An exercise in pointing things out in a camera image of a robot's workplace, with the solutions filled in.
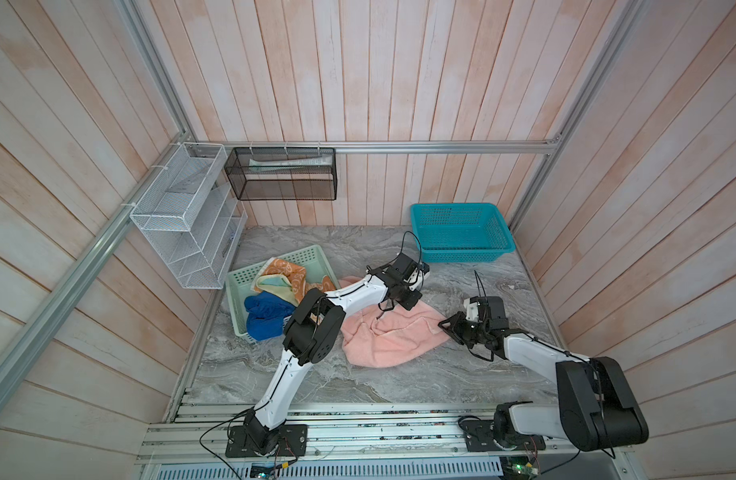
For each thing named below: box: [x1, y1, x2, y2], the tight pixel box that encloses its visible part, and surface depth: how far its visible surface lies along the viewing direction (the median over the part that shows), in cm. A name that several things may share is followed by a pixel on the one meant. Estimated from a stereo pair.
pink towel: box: [338, 276, 450, 368], surface depth 91 cm
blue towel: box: [244, 291, 296, 341], surface depth 92 cm
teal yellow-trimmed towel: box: [255, 274, 299, 308], surface depth 97 cm
